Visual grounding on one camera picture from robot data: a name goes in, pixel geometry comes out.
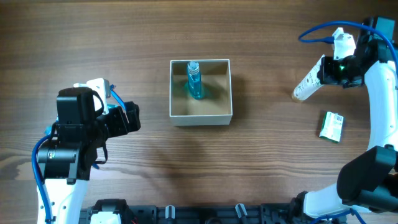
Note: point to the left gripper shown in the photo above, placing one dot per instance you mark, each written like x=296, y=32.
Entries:
x=121, y=120

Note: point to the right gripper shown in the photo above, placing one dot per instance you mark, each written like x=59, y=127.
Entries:
x=327, y=71

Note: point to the white bamboo print lotion tube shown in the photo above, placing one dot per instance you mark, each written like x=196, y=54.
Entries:
x=309, y=85

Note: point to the green white soap packet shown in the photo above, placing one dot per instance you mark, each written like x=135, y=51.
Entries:
x=332, y=127

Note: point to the blue mouthwash bottle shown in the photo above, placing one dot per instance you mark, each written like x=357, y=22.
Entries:
x=194, y=80

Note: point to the Colgate toothpaste tube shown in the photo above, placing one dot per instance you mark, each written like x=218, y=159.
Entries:
x=112, y=106

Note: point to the blue disposable razor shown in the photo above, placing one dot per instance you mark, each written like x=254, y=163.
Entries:
x=117, y=97

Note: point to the blue white toothbrush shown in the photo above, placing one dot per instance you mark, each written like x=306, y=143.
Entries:
x=49, y=127

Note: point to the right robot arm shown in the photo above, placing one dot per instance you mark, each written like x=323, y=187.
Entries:
x=364, y=54

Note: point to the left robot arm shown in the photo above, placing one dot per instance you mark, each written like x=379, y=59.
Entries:
x=62, y=160

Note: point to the white cardboard box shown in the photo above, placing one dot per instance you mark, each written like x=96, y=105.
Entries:
x=215, y=108

